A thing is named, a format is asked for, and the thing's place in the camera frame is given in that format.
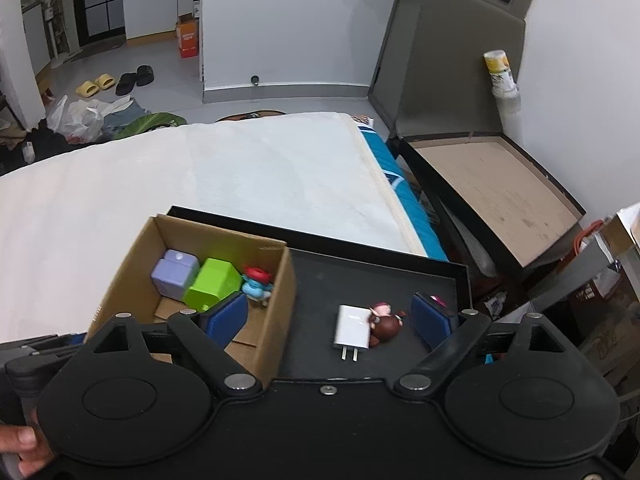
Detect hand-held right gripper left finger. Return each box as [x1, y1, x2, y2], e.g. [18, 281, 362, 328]
[75, 291, 263, 397]

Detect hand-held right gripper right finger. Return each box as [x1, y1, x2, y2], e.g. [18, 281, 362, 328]
[393, 291, 577, 397]

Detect green plastic block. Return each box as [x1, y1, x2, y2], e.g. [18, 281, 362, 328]
[182, 258, 243, 313]

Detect brown figurine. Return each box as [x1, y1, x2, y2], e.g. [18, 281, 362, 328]
[367, 302, 407, 347]

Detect blue figurine with red hat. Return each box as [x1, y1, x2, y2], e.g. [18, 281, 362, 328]
[241, 266, 275, 306]

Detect brown cardboard box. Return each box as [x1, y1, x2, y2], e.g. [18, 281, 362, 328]
[87, 214, 297, 386]

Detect purple plastic box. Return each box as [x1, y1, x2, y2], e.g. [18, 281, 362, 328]
[151, 249, 201, 301]

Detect white charger plug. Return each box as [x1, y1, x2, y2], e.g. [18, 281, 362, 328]
[332, 304, 372, 362]

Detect black tray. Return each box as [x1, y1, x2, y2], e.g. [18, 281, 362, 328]
[165, 205, 473, 381]

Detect person's left hand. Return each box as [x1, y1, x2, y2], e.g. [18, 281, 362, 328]
[0, 424, 55, 479]

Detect blue patterned bed sheet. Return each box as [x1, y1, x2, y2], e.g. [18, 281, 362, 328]
[350, 115, 448, 261]

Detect large black open box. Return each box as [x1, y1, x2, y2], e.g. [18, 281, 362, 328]
[369, 0, 587, 281]

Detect green leaf print cloth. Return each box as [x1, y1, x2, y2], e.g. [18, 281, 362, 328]
[112, 112, 187, 141]

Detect white plastic bag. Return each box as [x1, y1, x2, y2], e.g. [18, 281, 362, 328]
[46, 95, 133, 142]

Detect yellow label bottle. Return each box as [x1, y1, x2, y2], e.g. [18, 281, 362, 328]
[482, 49, 526, 136]

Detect orange carton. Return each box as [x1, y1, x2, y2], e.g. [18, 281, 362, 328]
[175, 15, 201, 59]

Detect white cabinet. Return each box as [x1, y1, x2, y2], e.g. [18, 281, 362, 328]
[121, 0, 201, 43]

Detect black framed glass door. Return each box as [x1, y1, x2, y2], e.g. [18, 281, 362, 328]
[72, 0, 126, 41]

